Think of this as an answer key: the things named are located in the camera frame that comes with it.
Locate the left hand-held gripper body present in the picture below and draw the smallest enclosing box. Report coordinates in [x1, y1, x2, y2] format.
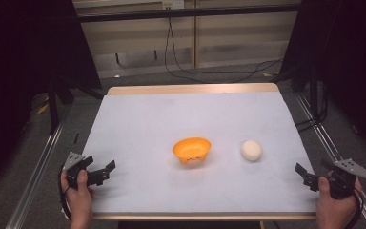
[62, 151, 111, 191]

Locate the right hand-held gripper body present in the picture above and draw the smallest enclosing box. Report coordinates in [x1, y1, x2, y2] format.
[308, 157, 366, 200]

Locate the white round bun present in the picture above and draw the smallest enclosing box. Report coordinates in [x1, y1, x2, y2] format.
[240, 139, 263, 162]

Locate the orange plastic bowl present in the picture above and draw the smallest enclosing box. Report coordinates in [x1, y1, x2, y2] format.
[172, 136, 213, 165]

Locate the person's left hand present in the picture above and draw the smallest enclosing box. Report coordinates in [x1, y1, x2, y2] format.
[59, 169, 95, 220]

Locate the person's right hand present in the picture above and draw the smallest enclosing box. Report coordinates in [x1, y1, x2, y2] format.
[315, 170, 363, 223]

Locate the black metal stand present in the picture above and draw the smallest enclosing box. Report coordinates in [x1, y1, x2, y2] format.
[46, 74, 77, 135]
[294, 63, 330, 133]

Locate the white table mat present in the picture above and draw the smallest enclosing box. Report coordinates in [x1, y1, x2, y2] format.
[81, 92, 318, 214]

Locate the black curtain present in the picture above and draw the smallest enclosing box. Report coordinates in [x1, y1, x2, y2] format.
[0, 0, 103, 198]
[279, 0, 366, 163]

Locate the black horizontal bar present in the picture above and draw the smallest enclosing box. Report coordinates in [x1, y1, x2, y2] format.
[75, 4, 301, 24]

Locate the metal floor rail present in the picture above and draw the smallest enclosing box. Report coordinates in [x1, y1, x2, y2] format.
[5, 104, 72, 229]
[295, 92, 366, 229]

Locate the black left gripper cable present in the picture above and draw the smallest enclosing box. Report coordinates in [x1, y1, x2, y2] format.
[57, 163, 73, 221]

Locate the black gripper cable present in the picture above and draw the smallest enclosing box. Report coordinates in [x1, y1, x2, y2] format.
[57, 163, 73, 221]
[344, 188, 364, 229]

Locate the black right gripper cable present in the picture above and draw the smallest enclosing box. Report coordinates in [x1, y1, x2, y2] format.
[344, 188, 364, 229]

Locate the long black floor cable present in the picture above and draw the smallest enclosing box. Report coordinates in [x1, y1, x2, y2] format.
[163, 17, 284, 85]

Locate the white wall socket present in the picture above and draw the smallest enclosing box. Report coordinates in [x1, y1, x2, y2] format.
[161, 0, 185, 10]

